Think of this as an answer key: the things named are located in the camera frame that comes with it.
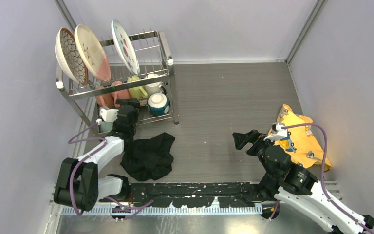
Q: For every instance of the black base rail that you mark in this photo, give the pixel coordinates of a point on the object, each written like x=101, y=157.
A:
x=193, y=195

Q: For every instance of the metal dish rack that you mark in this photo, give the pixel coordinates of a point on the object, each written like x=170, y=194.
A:
x=156, y=65

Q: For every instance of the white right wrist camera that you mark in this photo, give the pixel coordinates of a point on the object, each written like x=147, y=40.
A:
x=279, y=132

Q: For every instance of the flower pattern brown-rim plate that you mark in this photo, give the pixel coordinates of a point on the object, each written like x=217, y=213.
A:
x=68, y=57

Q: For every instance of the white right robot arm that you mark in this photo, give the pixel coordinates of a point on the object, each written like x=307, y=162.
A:
x=298, y=187

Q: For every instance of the dark blue bowl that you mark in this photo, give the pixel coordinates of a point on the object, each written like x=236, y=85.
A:
x=158, y=104

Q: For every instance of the white ribbed mug black handle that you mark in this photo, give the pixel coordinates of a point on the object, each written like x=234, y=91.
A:
x=156, y=87

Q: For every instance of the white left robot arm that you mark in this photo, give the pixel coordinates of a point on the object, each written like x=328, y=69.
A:
x=78, y=184

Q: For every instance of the light green mug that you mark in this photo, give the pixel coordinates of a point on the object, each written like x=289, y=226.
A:
x=139, y=91

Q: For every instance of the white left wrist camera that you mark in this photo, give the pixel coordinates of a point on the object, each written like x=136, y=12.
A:
x=107, y=115

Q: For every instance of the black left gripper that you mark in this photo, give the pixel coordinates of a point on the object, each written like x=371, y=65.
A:
x=134, y=102

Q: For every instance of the watermelon pattern plate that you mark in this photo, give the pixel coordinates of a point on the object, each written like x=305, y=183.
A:
x=124, y=47

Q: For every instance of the pink and cream plate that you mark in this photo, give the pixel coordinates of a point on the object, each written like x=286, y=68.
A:
x=92, y=53

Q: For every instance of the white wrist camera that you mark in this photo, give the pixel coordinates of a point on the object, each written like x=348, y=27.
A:
x=279, y=132
x=107, y=115

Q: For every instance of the black cloth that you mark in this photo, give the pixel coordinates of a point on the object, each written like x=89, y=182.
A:
x=146, y=159

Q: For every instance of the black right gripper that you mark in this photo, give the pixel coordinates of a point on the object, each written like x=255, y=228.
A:
x=240, y=139

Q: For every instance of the yellow cartoon cloth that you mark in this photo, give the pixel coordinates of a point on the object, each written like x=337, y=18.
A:
x=300, y=144

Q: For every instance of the mint green bowl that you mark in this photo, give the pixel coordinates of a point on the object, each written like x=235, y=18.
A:
x=105, y=127

